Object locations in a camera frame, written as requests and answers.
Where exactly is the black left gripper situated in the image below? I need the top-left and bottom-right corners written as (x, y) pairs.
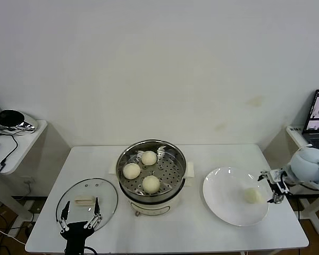
top-left (56, 197), bottom-right (104, 255)

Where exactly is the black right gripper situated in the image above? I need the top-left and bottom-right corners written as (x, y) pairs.
top-left (257, 169), bottom-right (290, 205)

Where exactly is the white steamed baozi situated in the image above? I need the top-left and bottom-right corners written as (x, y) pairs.
top-left (142, 175), bottom-right (161, 194)
top-left (123, 163), bottom-right (141, 180)
top-left (244, 187), bottom-right (264, 205)
top-left (140, 150), bottom-right (158, 166)

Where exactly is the glass lid with cream handle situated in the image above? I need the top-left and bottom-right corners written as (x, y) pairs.
top-left (55, 177), bottom-right (120, 234)

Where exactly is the stainless perforated steamer basket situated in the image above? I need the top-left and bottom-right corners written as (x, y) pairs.
top-left (116, 139), bottom-right (188, 202)

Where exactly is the white round plate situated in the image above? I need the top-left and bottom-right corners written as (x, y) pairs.
top-left (202, 166), bottom-right (270, 227)

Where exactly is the white side table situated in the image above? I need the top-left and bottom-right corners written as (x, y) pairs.
top-left (286, 124), bottom-right (319, 236)
top-left (0, 119), bottom-right (48, 237)

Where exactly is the white electric cooker pot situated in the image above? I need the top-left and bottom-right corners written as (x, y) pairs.
top-left (110, 159), bottom-right (196, 217)

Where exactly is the chrome and black headset device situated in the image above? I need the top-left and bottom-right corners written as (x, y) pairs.
top-left (0, 108), bottom-right (40, 133)

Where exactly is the thin black desk cable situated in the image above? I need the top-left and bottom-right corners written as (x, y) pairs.
top-left (0, 131), bottom-right (19, 164)

